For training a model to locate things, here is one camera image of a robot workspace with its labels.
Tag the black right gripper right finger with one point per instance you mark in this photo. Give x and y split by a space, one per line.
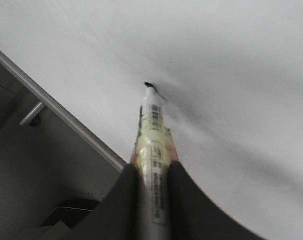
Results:
194 216

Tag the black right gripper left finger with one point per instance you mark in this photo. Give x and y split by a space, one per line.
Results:
112 219

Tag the black whiteboard marker with tape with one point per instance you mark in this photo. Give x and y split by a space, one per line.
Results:
152 164

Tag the metal bracket rod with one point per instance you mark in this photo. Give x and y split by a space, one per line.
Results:
32 114

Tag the white whiteboard with metal frame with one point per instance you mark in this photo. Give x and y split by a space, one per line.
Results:
230 73

